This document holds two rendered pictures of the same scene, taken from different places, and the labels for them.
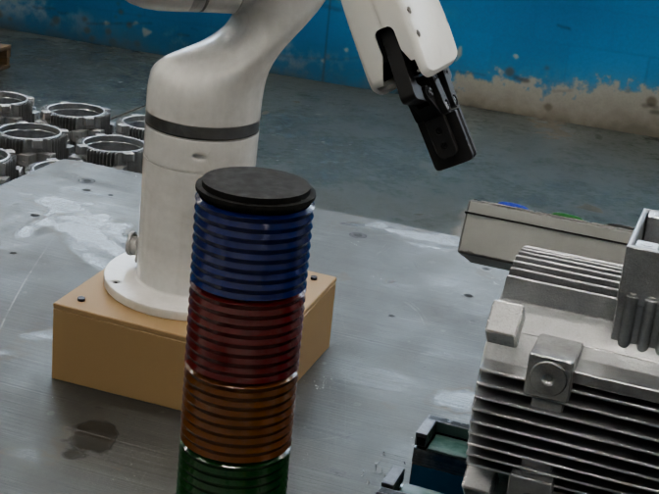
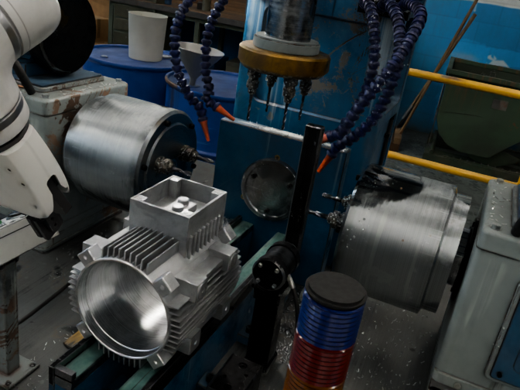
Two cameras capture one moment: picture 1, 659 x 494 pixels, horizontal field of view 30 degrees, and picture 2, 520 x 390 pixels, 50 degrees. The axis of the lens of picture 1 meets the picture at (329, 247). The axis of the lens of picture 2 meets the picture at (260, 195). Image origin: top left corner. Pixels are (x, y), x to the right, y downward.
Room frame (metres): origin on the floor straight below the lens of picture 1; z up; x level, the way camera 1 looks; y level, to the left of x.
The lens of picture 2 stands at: (0.66, 0.50, 1.50)
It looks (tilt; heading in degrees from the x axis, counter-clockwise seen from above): 23 degrees down; 272
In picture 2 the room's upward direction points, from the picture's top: 9 degrees clockwise
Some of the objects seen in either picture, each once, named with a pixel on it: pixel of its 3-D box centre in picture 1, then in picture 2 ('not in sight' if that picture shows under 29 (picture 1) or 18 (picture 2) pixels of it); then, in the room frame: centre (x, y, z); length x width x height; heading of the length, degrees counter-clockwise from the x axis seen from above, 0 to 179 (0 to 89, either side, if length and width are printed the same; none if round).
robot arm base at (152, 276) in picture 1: (196, 206); not in sight; (1.26, 0.15, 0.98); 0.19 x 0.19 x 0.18
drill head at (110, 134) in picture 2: not in sight; (116, 149); (1.03, -0.68, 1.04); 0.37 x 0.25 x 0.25; 161
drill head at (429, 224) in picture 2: not in sight; (413, 242); (0.38, -0.46, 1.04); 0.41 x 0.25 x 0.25; 161
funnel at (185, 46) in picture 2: not in sight; (196, 72); (1.13, -2.17, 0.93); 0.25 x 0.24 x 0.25; 73
